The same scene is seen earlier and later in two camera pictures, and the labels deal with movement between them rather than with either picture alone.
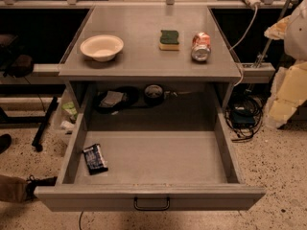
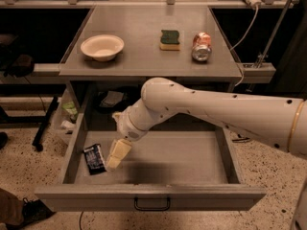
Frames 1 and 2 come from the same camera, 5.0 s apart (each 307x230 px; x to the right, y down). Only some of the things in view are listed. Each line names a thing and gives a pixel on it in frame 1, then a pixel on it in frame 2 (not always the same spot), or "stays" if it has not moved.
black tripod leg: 42,126 stays
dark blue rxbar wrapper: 95,160 stays
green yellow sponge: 169,40 stays
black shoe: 32,183 to 32,211
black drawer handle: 152,208 stays
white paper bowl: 103,48 stays
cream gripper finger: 277,30 to 134,122
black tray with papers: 113,100 stays
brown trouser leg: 12,189 to 11,208
